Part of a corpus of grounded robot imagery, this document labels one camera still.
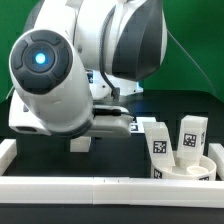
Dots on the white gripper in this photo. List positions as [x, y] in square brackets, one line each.
[22, 120]

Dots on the white fiducial marker sheet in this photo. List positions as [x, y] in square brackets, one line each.
[137, 125]

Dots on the white U-shaped boundary frame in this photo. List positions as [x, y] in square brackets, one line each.
[123, 191]

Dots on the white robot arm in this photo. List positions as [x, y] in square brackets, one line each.
[61, 42]

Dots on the white round stool seat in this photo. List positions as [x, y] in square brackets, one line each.
[205, 170]

